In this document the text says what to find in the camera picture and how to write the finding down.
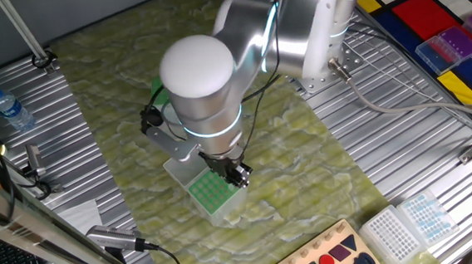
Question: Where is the clear tip box green rack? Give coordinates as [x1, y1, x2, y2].
[162, 151, 252, 232]
[150, 73, 184, 134]

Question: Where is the white rack tip box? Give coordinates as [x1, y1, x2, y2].
[356, 202, 426, 264]

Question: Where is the aluminium frame beam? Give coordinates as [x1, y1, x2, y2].
[0, 154, 150, 264]

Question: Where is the black camera cable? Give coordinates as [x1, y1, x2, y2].
[143, 239, 187, 264]

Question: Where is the silver camera mount bracket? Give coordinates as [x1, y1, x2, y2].
[143, 121, 201, 165]

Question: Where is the grey cable metal connector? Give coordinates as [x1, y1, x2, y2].
[327, 47, 472, 141]

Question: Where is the green marble patterned mat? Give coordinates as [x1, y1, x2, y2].
[47, 0, 445, 264]

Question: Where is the clear water bottle blue cap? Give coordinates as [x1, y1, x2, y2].
[0, 83, 37, 134]

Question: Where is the colour block floor mat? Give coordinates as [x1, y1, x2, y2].
[354, 0, 472, 134]

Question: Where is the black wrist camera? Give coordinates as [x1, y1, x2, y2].
[139, 105, 165, 135]

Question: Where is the blue ring puzzle piece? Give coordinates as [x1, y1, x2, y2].
[350, 252, 377, 264]

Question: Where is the white paper sheet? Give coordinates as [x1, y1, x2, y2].
[55, 198, 105, 239]

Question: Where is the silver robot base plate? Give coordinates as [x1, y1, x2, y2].
[291, 35, 367, 98]

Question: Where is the thin silver rod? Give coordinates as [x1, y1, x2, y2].
[0, 0, 58, 78]

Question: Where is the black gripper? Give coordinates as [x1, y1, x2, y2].
[198, 145, 255, 193]

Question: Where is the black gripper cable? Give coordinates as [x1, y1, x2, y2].
[226, 0, 293, 158]

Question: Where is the silver depth camera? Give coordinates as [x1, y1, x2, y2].
[84, 220, 160, 257]

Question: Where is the navy triangle puzzle piece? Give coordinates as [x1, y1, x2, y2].
[340, 234, 358, 252]

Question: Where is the blue rack tip box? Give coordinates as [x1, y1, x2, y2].
[395, 186, 462, 250]

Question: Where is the purple square puzzle piece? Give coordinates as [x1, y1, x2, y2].
[327, 243, 352, 264]

